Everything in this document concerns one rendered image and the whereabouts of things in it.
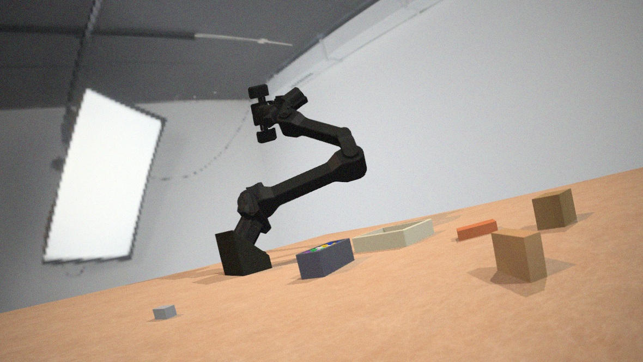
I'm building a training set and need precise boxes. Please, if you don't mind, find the cream shallow tray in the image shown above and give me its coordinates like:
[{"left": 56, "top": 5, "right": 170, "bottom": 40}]
[{"left": 352, "top": 219, "right": 434, "bottom": 253}]

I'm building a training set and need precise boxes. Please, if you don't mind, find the orange rectangular block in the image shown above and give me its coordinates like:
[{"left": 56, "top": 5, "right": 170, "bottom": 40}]
[{"left": 457, "top": 219, "right": 498, "bottom": 241}]

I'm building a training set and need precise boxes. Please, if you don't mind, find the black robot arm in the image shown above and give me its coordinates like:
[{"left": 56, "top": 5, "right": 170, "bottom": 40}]
[{"left": 234, "top": 87, "right": 367, "bottom": 245}]

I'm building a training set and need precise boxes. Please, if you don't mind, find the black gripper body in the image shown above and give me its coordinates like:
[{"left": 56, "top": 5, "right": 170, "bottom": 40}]
[{"left": 248, "top": 84, "right": 277, "bottom": 143}]

